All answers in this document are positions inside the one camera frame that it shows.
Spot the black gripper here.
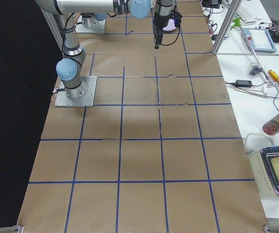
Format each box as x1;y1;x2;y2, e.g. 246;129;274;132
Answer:
154;12;182;49

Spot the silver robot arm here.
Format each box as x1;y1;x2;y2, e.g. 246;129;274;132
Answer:
36;0;153;101

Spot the lavender plate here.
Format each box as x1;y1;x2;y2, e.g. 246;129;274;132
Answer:
163;19;178;33

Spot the green grabber stick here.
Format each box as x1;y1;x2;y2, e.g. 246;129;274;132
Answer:
231;18;279;90

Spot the black power adapter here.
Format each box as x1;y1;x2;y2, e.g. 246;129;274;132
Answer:
234;80;253;88

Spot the teach pendant tablet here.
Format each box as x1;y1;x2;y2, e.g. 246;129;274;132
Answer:
243;28;277;53

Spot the yellow tool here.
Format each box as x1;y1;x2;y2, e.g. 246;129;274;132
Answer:
268;70;279;84

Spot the white toaster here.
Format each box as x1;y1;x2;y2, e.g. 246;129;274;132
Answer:
248;145;279;200

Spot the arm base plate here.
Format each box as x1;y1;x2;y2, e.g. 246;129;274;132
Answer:
76;17;106;34
55;76;98;107

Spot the aluminium frame post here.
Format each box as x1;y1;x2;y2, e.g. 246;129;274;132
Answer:
212;0;242;55

